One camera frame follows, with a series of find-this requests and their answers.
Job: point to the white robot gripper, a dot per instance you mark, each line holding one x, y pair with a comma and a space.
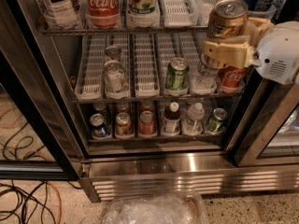
277, 54

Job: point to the orange soda can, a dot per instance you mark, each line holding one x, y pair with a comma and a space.
228, 18

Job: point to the red Coca-Cola can front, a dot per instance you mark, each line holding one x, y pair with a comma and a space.
231, 76

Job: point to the clear water bottle middle shelf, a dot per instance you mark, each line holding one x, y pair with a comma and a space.
204, 79

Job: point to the clear water bottle shelf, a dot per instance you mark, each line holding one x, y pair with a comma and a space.
204, 79
192, 124

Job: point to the green can middle shelf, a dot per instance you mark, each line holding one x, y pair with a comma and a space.
177, 75

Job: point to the green can shelf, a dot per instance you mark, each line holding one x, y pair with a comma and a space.
177, 75
216, 120

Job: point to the empty white tray top shelf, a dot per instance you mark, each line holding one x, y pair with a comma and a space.
179, 13

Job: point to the green can bottom shelf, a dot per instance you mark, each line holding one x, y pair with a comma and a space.
216, 120

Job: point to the clear water bottle bottom shelf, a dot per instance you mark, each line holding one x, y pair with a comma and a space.
192, 124

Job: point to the white green soda can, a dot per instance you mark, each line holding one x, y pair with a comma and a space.
141, 13

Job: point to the red can bottom shelf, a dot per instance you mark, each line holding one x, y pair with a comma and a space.
146, 123

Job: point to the silver can middle shelf rear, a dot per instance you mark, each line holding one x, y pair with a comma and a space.
113, 53

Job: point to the white can middle shelf front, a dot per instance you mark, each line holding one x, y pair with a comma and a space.
114, 76

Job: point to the tall red Coca-Cola can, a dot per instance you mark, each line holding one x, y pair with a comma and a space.
103, 13

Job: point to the brown can bottom shelf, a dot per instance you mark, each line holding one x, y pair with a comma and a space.
124, 125

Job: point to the blue Pepsi can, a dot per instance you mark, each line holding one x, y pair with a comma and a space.
100, 128

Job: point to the fridge bottom steel grille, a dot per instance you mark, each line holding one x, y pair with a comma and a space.
107, 179

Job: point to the fridge left glass door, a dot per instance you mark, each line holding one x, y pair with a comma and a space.
35, 72

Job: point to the empty white tray middle centre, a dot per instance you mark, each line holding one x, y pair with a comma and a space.
146, 74

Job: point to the dark juice bottle white cap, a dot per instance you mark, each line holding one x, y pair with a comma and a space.
171, 119

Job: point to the empty white tray middle left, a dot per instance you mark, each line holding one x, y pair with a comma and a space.
89, 78

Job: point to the clear plastic container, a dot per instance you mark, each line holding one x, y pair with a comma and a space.
172, 207

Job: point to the white tea bottle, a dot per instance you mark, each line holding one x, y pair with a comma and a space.
63, 14

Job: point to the middle wire shelf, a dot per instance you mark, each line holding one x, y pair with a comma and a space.
157, 98

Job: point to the wire shelf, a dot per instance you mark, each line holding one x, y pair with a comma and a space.
157, 98
121, 31

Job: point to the top wire shelf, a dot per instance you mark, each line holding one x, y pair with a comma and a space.
121, 31

